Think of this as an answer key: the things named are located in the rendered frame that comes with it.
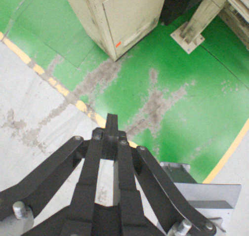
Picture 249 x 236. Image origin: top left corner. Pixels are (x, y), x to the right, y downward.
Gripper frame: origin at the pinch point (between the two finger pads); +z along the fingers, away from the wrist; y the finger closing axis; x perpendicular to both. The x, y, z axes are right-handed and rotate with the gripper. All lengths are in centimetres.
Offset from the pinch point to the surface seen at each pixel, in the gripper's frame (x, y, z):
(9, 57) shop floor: -1, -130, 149
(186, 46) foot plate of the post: 42, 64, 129
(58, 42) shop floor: 22, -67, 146
